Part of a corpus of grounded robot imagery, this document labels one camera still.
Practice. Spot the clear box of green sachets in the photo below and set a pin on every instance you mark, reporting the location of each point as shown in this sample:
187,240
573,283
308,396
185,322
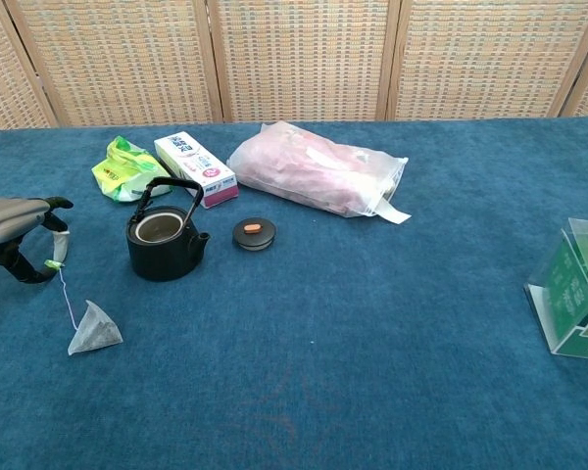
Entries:
571,289

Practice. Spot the green yellow snack packet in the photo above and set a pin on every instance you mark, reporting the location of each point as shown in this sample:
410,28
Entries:
120,173

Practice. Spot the woven bamboo folding screen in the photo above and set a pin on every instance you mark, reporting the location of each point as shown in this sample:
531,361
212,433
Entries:
294,59

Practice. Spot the black teapot lid orange knob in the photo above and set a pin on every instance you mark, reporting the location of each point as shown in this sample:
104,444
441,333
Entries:
253,235

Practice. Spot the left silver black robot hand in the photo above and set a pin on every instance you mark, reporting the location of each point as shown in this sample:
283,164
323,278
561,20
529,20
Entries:
10,213

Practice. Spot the white pink toothpaste box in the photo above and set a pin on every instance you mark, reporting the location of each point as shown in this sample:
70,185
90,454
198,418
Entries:
196,164

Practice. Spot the pink cloth in clear bag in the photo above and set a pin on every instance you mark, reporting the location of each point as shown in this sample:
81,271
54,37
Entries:
313,169

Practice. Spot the blue carpet table cloth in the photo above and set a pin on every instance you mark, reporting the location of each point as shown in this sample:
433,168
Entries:
323,343

